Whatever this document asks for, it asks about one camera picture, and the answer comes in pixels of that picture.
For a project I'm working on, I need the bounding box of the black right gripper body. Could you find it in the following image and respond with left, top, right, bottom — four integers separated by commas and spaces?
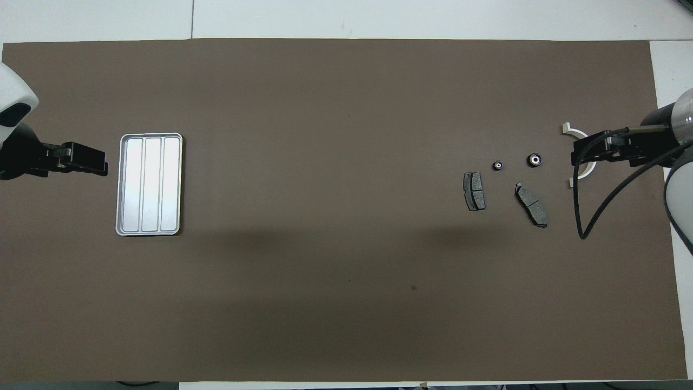
639, 106, 693, 166

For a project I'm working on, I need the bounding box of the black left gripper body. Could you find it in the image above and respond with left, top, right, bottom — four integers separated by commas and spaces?
0, 123, 55, 180

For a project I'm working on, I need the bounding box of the silver metal tray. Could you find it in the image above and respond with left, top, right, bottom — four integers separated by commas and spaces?
115, 133, 184, 237

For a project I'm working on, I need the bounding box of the curved dark brake pad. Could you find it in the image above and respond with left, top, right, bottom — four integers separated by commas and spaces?
514, 183, 549, 229

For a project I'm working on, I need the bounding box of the rectangular dark brake pad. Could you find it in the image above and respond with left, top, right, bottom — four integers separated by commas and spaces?
463, 171, 486, 212

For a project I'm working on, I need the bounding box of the brown paper table mat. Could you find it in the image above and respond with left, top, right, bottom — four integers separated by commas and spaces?
0, 38, 688, 382

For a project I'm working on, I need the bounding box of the white semicircular plastic bracket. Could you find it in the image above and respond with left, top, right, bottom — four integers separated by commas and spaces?
561, 122, 598, 189

